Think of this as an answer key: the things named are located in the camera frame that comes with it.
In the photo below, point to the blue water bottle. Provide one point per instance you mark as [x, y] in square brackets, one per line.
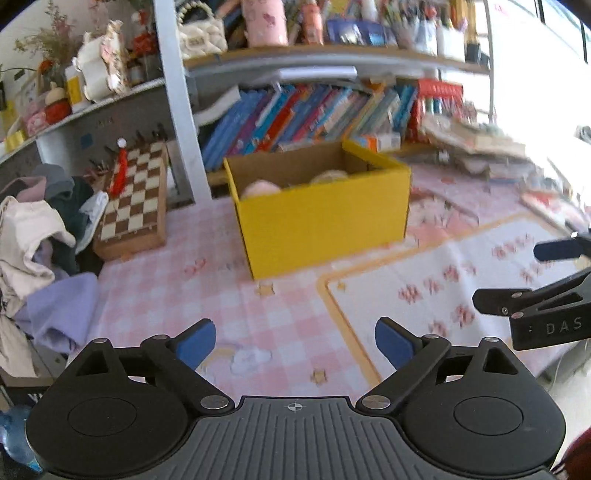
[18, 438]

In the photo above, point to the lilac garment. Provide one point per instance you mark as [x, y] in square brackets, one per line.
[64, 304]

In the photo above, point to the row of colourful books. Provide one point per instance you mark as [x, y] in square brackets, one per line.
[314, 115]

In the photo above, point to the red white figurine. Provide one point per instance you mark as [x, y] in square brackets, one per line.
[57, 104]

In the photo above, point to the wooden chessboard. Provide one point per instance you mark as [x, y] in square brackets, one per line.
[136, 217]

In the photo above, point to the black gold trophy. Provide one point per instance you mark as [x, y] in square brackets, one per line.
[473, 32]

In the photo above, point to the blue box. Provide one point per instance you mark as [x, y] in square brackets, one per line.
[360, 32]

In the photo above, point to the dark green garment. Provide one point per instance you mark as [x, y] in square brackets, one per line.
[76, 207]

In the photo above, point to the red white box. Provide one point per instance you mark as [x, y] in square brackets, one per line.
[441, 99]

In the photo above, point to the pink bottle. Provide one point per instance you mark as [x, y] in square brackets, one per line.
[311, 21]

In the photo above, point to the white quilted handbag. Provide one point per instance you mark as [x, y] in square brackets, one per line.
[203, 32]

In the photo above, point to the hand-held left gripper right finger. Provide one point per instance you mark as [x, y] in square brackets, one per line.
[392, 341]

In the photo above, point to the messy stack of books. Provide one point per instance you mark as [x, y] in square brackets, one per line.
[471, 143]

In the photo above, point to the yellow white box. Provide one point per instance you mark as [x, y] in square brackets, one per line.
[74, 90]

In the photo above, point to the white orange carton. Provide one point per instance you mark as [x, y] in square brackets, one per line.
[376, 142]

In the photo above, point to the pink checked tablecloth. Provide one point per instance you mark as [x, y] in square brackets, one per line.
[194, 295]

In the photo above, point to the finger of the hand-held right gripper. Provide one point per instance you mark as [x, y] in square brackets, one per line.
[561, 249]
[503, 302]

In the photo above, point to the grey garment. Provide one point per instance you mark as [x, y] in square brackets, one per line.
[53, 177]

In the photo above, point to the dried flower bouquet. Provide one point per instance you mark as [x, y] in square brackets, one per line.
[51, 41]

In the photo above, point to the pink printed cup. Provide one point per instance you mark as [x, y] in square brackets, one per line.
[265, 21]

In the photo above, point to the thick white book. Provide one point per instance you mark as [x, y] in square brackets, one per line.
[217, 105]

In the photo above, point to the clear tape roll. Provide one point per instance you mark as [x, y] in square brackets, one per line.
[328, 176]

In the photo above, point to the pink soft ball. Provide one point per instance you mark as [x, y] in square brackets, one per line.
[261, 189]

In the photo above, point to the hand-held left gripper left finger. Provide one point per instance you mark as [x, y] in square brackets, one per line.
[198, 344]

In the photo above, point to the yellow cardboard box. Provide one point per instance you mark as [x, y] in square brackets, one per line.
[323, 226]

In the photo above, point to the white floral mat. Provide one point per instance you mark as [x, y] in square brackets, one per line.
[425, 277]

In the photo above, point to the cream garment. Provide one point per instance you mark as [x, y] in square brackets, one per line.
[27, 240]

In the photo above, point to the dark red cloth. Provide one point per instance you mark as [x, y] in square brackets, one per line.
[575, 457]

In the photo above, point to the white desk shelf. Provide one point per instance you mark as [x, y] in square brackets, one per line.
[178, 115]

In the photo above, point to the grey lamp bar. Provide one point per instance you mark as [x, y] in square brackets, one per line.
[318, 74]

